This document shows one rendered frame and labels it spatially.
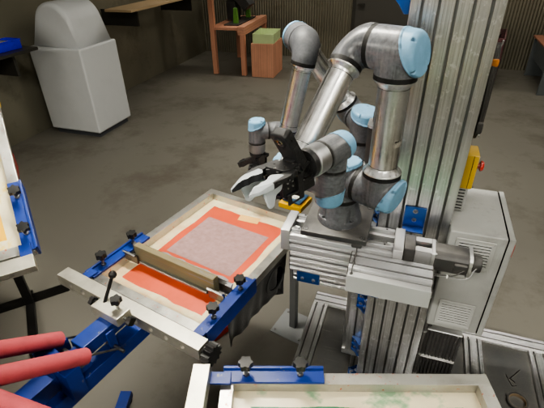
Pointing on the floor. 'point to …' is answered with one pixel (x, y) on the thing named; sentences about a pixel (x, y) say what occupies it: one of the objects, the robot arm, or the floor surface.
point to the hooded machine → (78, 69)
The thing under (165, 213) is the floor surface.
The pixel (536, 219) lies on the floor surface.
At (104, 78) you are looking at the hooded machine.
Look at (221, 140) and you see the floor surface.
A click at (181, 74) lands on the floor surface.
